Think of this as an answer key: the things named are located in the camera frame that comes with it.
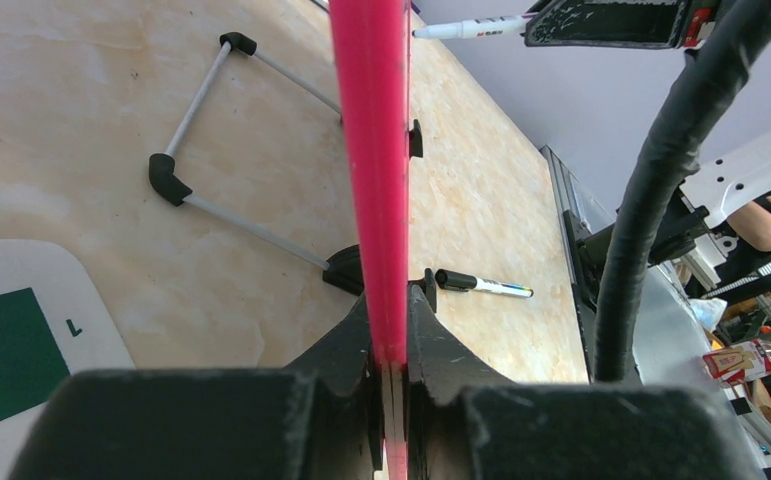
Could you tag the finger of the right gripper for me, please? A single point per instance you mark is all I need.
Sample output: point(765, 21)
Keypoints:
point(611, 24)

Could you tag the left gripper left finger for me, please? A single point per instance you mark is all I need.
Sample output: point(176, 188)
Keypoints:
point(334, 424)

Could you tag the black whiteboard stand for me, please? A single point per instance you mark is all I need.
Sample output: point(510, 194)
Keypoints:
point(258, 159)

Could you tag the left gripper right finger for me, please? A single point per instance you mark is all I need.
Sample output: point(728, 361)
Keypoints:
point(444, 434)

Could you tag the pink framed whiteboard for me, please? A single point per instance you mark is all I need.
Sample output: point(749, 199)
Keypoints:
point(371, 48)

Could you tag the black marker pen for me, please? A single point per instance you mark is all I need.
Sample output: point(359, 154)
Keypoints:
point(456, 281)

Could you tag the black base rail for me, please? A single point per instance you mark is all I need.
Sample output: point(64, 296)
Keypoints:
point(586, 231)

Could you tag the green white chess mat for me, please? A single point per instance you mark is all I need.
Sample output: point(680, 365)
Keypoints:
point(53, 324)

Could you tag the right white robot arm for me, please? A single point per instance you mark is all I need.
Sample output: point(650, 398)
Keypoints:
point(721, 41)

